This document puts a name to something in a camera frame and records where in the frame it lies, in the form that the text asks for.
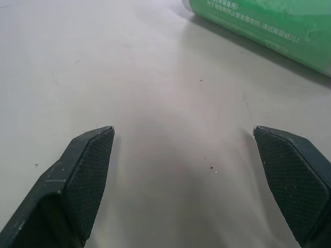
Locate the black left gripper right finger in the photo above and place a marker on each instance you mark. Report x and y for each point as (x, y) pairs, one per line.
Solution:
(297, 175)

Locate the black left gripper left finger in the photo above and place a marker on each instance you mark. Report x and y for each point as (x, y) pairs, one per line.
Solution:
(77, 180)

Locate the green cylindrical package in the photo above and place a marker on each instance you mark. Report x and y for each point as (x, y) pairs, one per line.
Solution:
(261, 20)

